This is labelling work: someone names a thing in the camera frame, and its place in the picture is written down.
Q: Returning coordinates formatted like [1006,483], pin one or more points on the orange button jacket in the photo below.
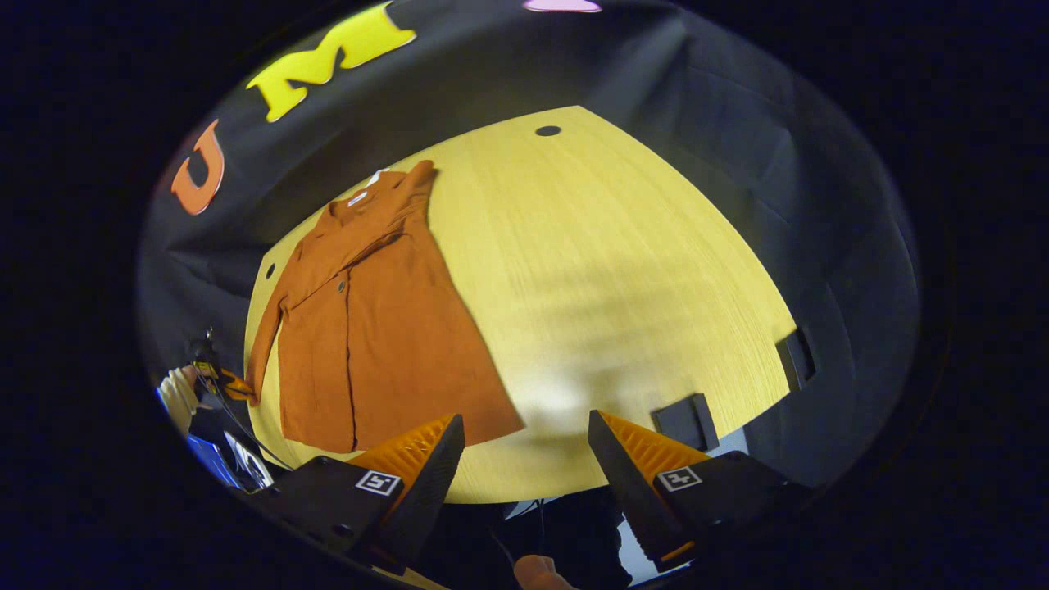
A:
[393,328]

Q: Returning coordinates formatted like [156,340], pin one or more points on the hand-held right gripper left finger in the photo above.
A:
[426,500]

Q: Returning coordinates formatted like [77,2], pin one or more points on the white printed object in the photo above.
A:
[250,463]

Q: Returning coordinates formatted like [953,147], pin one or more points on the black table bracket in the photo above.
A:
[795,359]
[684,422]

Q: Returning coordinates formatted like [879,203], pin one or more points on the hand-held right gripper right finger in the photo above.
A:
[627,492]

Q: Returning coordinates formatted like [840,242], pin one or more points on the blue-lit screen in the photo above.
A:
[213,463]

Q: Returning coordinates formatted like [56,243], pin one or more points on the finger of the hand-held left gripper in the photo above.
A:
[233,385]

